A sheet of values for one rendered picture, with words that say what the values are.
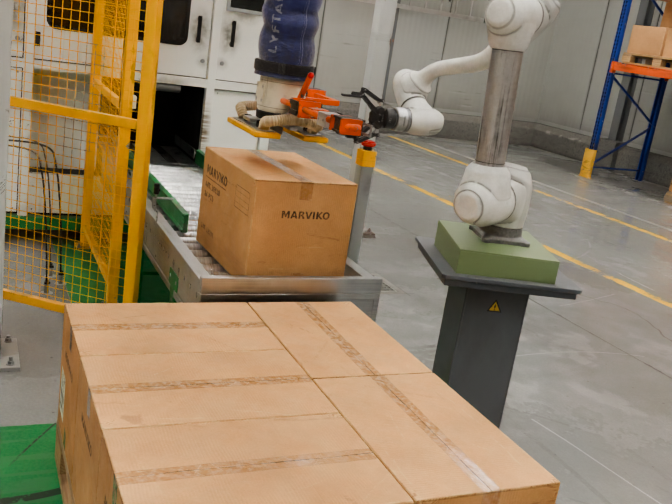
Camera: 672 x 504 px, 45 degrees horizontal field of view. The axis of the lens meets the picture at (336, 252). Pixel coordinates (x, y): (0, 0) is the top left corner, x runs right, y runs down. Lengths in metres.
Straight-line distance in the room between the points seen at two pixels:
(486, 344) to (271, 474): 1.38
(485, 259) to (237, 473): 1.31
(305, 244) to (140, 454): 1.31
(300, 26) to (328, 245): 0.80
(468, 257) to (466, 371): 0.48
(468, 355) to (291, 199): 0.86
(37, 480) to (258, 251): 1.03
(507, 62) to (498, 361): 1.08
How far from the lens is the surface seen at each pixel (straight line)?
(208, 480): 1.76
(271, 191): 2.82
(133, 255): 3.50
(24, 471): 2.81
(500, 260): 2.79
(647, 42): 11.47
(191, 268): 2.90
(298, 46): 2.99
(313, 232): 2.93
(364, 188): 3.52
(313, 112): 2.73
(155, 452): 1.85
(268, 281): 2.84
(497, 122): 2.69
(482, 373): 3.03
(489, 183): 2.68
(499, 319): 2.97
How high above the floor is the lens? 1.48
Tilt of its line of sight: 15 degrees down
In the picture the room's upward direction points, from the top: 9 degrees clockwise
